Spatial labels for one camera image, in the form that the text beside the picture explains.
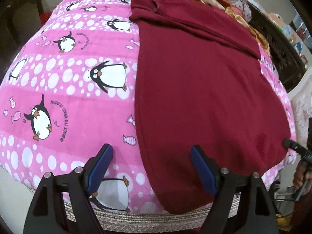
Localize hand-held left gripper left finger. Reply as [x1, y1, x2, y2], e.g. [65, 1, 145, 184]
[24, 143, 114, 234]

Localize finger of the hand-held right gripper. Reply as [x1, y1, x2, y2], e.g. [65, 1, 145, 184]
[284, 138, 307, 153]

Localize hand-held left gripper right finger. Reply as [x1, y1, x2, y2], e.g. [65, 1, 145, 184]
[190, 145, 280, 234]

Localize dark red sweater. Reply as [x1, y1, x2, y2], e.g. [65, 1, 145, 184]
[128, 0, 292, 215]

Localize person's right hand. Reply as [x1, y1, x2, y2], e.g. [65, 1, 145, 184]
[293, 161, 305, 191]

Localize white lace cloth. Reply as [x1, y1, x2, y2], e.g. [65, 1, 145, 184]
[288, 73, 312, 149]

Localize pink penguin print blanket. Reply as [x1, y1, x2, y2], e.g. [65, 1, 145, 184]
[0, 0, 297, 215]

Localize pile of colourful packages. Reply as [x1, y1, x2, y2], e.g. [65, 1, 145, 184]
[268, 11, 312, 62]

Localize yellow red checked blanket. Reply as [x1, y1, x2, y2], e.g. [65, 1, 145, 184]
[93, 0, 271, 54]

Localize dark wooden cabinet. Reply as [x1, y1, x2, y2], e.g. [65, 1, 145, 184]
[0, 0, 45, 62]

